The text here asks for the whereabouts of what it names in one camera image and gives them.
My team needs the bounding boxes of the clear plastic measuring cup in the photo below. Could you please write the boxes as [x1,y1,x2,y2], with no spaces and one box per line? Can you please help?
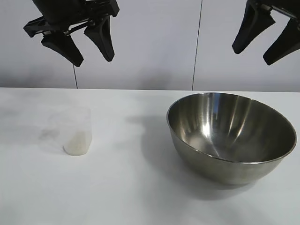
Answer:
[42,106,92,157]

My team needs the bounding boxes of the white rice grains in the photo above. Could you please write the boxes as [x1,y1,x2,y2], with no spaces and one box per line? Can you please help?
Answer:
[63,131,91,156]

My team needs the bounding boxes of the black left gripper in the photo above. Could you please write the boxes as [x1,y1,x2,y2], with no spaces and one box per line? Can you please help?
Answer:
[22,0,120,68]

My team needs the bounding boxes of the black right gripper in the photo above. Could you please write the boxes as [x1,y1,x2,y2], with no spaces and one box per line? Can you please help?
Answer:
[232,0,300,66]

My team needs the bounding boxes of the stainless steel mixing bowl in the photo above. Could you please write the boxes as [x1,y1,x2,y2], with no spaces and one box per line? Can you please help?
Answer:
[166,92,298,186]

